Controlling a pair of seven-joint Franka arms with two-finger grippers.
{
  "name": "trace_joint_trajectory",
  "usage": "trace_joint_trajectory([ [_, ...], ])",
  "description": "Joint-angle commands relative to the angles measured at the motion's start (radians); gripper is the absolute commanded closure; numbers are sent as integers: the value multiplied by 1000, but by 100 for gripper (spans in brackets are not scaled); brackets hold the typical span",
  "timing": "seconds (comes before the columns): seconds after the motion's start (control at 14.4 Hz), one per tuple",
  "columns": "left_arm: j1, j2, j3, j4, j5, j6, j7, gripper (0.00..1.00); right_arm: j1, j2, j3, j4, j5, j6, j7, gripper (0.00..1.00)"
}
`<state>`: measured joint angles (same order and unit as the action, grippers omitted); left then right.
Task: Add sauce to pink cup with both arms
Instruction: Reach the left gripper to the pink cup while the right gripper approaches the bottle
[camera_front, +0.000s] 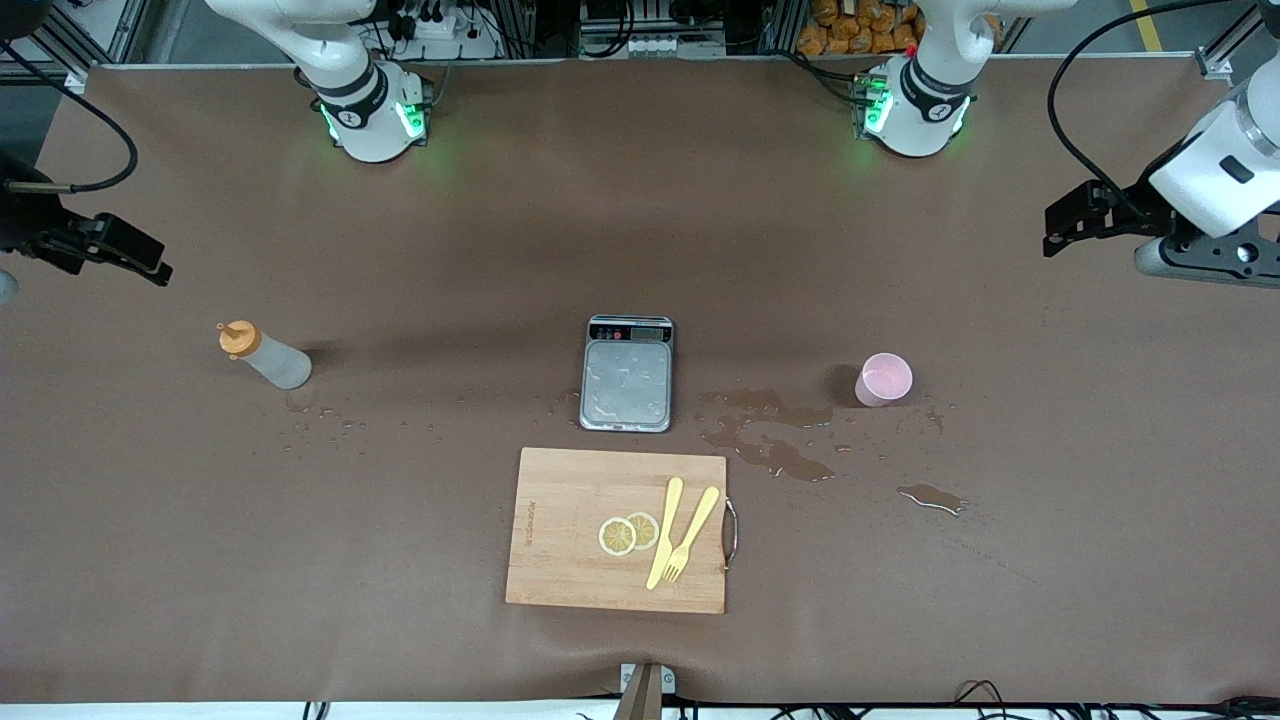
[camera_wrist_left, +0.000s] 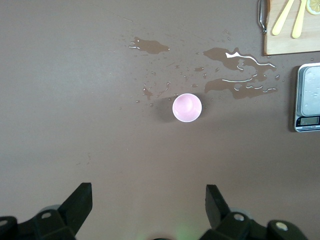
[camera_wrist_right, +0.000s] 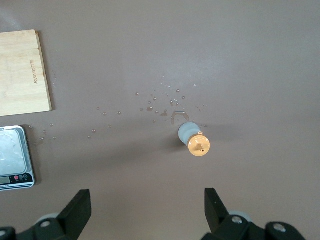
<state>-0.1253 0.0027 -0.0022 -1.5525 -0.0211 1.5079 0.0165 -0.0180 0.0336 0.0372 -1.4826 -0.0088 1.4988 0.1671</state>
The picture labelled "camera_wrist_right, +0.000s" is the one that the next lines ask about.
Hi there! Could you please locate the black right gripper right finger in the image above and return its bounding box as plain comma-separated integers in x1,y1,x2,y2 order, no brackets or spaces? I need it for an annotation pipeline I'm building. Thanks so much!
203,187,307,240

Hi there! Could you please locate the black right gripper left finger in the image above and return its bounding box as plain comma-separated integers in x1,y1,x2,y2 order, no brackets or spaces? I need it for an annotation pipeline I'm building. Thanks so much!
0,189,92,240

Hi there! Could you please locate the translucent sauce bottle orange cap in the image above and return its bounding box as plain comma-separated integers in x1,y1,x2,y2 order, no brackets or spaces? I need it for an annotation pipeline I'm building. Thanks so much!
177,121,212,158

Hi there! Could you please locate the silver digital kitchen scale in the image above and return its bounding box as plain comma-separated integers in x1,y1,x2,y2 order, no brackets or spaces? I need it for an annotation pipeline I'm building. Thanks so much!
0,124,36,192

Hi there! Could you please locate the wooden cutting board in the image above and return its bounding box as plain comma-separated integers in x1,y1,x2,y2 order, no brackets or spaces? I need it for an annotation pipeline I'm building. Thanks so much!
0,29,53,117

